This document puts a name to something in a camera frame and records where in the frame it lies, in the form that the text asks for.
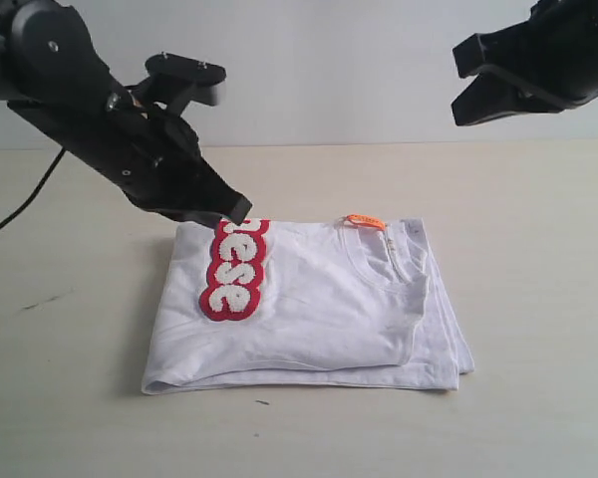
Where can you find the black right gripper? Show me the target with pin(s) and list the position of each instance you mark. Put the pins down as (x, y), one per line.
(554, 55)

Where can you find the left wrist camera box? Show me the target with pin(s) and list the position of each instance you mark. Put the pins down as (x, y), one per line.
(176, 81)

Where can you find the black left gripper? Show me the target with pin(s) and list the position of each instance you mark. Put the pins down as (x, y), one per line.
(138, 140)

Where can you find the white t-shirt with red logo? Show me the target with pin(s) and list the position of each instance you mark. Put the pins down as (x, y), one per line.
(353, 302)

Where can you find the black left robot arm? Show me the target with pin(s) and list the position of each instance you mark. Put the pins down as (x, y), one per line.
(44, 44)

